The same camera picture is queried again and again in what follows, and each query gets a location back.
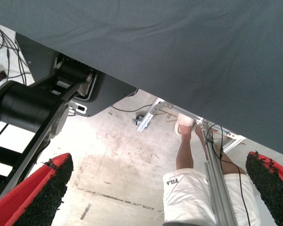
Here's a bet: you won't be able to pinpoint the grey caster wheel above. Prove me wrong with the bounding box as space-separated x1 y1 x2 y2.
132 114 144 127

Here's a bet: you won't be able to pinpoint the person's bare leg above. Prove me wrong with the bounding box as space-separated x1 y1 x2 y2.
195 127 247 176
176 126 194 170

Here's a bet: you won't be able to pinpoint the dark grey table cloth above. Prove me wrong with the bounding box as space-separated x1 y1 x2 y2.
0 0 283 163

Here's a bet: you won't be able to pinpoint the white sandal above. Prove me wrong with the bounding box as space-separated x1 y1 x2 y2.
174 113 194 136

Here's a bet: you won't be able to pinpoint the black cable on profile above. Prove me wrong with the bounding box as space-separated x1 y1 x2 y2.
206 124 252 226

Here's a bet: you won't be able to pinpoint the pale aluminium frame profile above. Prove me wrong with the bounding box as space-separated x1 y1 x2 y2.
223 133 247 153

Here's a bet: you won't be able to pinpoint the short aluminium frame profile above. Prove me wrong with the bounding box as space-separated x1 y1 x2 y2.
136 97 166 132

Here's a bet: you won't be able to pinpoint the dark grey base housing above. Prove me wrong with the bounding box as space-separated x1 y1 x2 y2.
15 32 140 118

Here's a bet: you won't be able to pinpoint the thin black floor cable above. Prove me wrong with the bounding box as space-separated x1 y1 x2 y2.
0 20 13 82
111 104 154 113
6 35 33 85

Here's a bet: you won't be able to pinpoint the black jointed frame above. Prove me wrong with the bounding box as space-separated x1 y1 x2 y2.
0 54 99 203

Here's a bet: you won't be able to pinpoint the white shorts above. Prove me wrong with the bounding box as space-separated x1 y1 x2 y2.
162 168 261 226

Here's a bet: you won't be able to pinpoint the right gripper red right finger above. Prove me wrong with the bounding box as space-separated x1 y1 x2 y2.
245 151 283 226

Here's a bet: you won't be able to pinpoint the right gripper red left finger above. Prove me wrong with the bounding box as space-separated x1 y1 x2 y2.
0 153 74 226

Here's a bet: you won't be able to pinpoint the white port bracket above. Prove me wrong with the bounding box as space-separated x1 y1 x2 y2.
68 101 88 115

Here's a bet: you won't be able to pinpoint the long aluminium frame profile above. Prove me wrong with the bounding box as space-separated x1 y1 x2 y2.
195 117 239 226

